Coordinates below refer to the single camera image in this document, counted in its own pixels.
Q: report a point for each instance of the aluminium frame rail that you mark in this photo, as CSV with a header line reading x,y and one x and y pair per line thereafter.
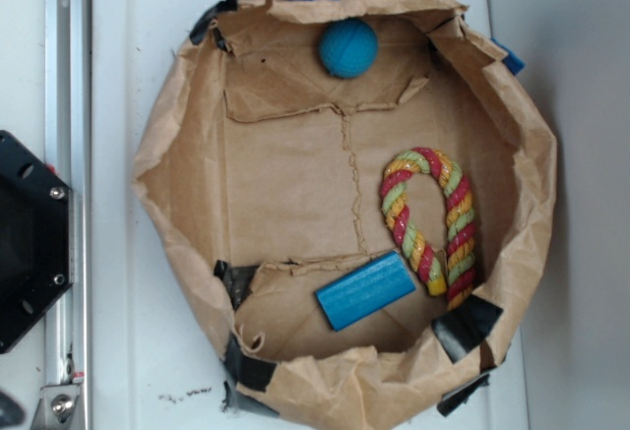
x,y
65,400

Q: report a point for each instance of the blue wooden block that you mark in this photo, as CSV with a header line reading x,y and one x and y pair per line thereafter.
x,y
365,290

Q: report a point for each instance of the brown paper bag tray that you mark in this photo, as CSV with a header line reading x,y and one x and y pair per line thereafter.
x,y
261,172

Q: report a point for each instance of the multicolour rope toy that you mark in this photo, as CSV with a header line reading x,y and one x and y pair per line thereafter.
x,y
456,279

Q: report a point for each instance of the blue ball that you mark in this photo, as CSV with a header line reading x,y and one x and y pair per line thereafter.
x,y
348,48

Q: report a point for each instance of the white plastic board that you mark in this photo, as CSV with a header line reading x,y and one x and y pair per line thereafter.
x,y
151,365

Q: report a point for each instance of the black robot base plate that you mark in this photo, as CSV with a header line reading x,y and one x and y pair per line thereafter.
x,y
35,240

